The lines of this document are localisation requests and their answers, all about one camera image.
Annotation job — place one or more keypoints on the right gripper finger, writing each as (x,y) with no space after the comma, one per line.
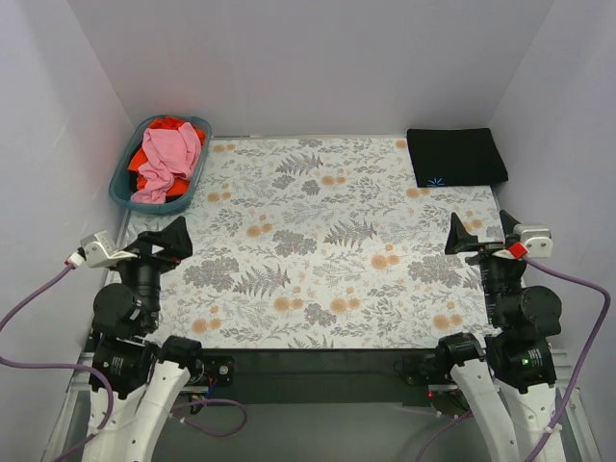
(508,224)
(459,239)

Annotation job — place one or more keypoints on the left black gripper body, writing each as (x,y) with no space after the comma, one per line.
(148,253)

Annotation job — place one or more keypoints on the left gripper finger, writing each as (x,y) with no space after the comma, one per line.
(146,243)
(174,240)

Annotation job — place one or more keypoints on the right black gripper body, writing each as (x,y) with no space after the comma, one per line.
(488,253)

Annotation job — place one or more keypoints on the pink t shirt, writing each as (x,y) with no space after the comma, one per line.
(166,161)

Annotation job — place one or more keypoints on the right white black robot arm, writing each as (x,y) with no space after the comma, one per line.
(508,379)

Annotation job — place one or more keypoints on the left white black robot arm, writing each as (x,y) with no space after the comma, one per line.
(134,383)

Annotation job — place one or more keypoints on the orange t shirt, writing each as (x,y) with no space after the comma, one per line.
(163,126)

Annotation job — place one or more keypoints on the teal plastic basket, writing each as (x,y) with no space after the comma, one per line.
(119,190)

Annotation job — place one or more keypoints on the folded black t shirt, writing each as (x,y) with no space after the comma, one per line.
(455,158)

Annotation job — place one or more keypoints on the floral table mat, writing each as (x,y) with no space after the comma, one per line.
(317,243)

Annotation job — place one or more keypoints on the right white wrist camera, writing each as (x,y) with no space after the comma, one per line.
(530,240)

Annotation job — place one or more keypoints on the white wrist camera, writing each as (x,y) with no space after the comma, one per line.
(530,240)
(97,250)

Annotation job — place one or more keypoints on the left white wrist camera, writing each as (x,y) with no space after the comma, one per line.
(97,250)

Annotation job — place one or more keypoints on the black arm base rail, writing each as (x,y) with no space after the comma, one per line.
(322,376)

